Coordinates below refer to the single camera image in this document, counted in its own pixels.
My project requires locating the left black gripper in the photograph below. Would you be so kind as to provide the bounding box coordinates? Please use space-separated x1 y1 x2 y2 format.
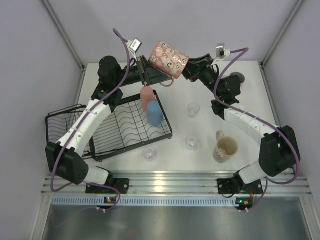
113 55 171 88

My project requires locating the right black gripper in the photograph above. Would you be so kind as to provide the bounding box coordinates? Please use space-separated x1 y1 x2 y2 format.
173 54 223 99

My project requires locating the salmon pink plastic tumbler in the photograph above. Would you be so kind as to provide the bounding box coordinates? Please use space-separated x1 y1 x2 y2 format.
140 86 156 111

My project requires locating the pink ghost pattern mug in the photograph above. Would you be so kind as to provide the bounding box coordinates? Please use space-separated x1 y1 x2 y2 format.
148 41 190 88

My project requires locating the pale pink iridescent mug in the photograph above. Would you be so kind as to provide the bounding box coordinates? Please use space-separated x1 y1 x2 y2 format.
222 72 246 85

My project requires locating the blue plastic tumbler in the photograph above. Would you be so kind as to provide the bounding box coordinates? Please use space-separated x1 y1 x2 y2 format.
147 101 164 126

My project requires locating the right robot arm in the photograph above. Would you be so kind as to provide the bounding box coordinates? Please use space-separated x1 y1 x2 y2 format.
182 54 301 193

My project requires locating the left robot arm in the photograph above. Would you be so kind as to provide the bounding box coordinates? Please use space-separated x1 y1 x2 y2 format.
45 56 170 193

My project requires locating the clear glass upper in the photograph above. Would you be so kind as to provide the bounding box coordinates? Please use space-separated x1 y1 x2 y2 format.
187 103 201 119

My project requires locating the clear glass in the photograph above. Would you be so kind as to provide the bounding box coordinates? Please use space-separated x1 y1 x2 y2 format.
142 146 158 162
185 135 200 151
187 103 201 119

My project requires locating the clear glass middle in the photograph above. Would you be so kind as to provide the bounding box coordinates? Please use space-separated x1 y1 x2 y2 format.
185 135 200 151

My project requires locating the clear glass lower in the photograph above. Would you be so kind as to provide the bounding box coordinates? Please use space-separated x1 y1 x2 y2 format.
142 146 158 162

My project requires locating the cream seashell mug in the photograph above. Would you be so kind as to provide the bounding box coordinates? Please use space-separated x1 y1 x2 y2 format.
212 130 239 163

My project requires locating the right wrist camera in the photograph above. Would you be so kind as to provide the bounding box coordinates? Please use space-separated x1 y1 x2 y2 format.
215 43 231 62

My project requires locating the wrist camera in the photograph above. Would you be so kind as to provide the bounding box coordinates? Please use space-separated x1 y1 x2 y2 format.
127 38 142 53
215 43 231 62

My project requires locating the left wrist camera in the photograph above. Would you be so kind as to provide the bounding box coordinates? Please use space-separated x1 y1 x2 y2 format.
127 38 142 53

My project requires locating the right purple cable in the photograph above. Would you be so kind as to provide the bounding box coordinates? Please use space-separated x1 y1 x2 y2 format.
214 47 302 208

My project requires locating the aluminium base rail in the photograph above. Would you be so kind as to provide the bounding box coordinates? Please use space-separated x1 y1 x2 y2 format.
42 170 313 196

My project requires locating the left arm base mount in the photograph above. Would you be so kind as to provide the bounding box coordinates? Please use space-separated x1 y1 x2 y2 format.
85 170 130 194

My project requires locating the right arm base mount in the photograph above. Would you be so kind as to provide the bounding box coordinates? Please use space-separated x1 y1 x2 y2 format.
217 174 263 198

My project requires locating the perforated cable tray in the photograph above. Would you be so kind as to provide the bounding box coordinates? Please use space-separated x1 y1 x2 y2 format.
51 196 240 207

